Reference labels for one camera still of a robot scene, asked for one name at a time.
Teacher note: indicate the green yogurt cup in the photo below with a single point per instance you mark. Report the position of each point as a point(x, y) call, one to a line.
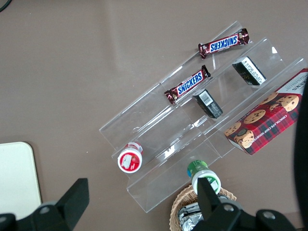
point(198, 168)

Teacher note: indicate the foil-wrapped pack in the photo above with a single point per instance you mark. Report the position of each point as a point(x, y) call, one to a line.
point(190, 223)
point(190, 209)

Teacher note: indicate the red strawberry yogurt cup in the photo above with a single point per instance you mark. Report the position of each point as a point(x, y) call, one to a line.
point(130, 160)

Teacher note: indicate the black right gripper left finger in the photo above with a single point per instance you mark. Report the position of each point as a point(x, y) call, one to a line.
point(65, 211)

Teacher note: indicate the red tartan cookie box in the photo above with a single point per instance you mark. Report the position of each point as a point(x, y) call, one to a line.
point(267, 122)

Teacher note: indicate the cream plastic tray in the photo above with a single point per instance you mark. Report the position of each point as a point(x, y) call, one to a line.
point(16, 178)

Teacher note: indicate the Snickers chocolate bar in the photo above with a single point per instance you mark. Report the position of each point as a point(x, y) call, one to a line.
point(190, 84)
point(223, 43)

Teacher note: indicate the small black carton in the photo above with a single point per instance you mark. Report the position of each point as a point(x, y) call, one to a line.
point(250, 71)
point(207, 103)

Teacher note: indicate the clear acrylic stepped stand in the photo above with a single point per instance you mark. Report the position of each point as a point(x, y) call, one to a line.
point(154, 134)

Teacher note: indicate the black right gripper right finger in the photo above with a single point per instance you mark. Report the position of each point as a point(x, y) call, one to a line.
point(209, 207)

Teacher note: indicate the small oval wicker basket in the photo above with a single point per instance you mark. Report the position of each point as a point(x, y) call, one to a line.
point(180, 202)

